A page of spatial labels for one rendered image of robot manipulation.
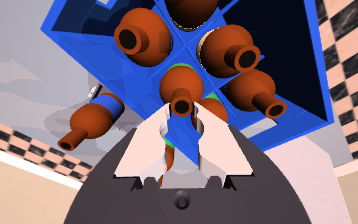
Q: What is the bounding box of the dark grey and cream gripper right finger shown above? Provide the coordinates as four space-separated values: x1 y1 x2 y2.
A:
192 102 312 224

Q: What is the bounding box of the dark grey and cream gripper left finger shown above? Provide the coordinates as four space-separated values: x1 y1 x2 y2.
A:
63 103 172 224

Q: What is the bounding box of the blue plastic crate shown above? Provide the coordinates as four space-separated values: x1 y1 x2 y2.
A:
41 0 334 167

